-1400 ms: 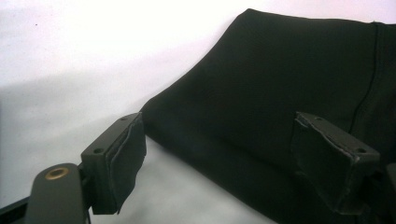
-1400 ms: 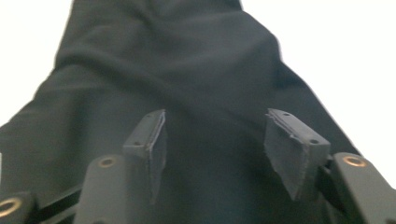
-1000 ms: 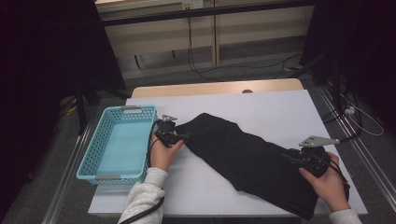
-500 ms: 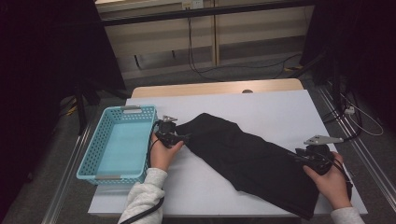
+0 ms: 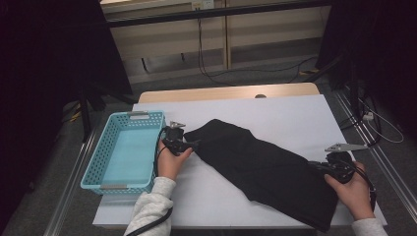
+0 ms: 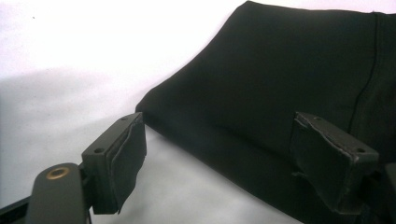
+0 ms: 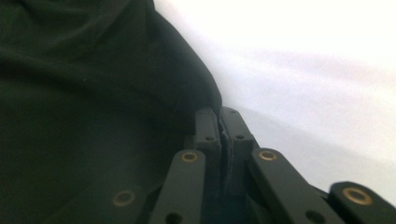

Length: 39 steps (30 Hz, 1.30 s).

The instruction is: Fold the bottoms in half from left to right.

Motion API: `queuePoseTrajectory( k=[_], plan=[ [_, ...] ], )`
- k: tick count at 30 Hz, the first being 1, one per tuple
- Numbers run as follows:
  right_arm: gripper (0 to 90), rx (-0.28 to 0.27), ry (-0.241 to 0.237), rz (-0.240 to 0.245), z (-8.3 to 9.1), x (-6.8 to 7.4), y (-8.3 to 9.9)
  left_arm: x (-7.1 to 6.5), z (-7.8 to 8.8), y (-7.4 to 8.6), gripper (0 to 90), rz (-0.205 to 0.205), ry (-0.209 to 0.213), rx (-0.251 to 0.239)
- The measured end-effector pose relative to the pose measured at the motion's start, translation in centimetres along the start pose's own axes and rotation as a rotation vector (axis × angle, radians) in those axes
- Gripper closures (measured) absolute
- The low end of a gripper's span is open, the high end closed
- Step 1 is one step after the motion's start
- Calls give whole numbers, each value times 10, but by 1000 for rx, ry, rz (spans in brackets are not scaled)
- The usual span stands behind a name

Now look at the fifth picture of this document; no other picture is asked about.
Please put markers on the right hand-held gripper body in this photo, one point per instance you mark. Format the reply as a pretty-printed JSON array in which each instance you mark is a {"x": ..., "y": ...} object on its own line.
[{"x": 341, "y": 167}]

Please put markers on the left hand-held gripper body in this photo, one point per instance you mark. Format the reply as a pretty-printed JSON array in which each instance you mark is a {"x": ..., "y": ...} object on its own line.
[{"x": 173, "y": 141}]

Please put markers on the black pants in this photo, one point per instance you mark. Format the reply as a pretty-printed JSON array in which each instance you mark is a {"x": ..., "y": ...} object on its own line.
[{"x": 262, "y": 170}]

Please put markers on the blue perforated plastic basket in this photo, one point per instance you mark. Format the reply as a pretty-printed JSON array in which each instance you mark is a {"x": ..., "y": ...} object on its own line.
[{"x": 98, "y": 157}]

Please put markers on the person's left hand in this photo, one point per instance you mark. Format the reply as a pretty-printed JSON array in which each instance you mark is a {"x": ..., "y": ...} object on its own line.
[{"x": 170, "y": 164}]

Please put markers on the person's right hand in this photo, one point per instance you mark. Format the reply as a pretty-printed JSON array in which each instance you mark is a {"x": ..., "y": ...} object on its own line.
[{"x": 357, "y": 196}]

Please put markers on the white power plug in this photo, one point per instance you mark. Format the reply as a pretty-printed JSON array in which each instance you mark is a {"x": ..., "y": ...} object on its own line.
[{"x": 368, "y": 116}]

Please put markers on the white table cover sheet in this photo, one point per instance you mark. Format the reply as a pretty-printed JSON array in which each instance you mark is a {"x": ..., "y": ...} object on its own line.
[{"x": 262, "y": 111}]

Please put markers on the black metal stand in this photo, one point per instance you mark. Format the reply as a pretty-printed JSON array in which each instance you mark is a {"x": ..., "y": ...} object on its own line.
[
  {"x": 353, "y": 91},
  {"x": 86, "y": 118}
]

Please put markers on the dark curtain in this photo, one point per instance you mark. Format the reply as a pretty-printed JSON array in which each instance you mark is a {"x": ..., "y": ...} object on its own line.
[
  {"x": 39, "y": 65},
  {"x": 387, "y": 49}
]

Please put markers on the metal floor rail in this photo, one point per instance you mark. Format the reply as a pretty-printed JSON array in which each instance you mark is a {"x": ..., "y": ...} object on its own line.
[
  {"x": 70, "y": 190},
  {"x": 387, "y": 170}
]

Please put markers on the white wall socket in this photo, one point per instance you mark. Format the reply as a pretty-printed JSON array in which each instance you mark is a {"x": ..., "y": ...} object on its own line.
[{"x": 203, "y": 4}]

